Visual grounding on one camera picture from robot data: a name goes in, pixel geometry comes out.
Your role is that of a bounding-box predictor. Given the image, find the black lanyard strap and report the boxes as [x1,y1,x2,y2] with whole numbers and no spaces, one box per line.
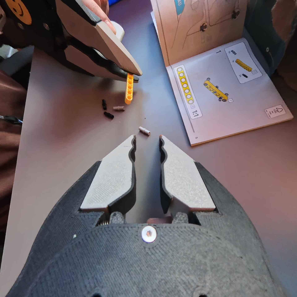
[0,115,23,126]

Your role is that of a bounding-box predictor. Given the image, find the lego instruction booklet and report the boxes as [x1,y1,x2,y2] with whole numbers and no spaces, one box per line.
[150,0,294,147]

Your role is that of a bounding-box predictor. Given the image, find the grey chair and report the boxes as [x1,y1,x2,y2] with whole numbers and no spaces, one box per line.
[0,45,34,77]

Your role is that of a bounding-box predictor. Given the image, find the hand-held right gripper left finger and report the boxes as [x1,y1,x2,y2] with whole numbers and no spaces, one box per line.
[80,135,137,216]

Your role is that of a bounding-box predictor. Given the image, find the person's left hand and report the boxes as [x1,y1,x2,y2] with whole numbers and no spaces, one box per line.
[80,0,117,34]

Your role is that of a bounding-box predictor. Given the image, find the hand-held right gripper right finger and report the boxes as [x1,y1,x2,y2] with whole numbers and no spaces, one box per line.
[159,135,217,214]

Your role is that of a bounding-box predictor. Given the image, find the yellow lego beam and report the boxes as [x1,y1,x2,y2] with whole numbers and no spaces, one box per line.
[124,72,135,105]

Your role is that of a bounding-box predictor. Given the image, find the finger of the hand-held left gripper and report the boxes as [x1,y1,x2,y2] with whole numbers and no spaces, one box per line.
[64,45,140,83]
[55,0,143,76]

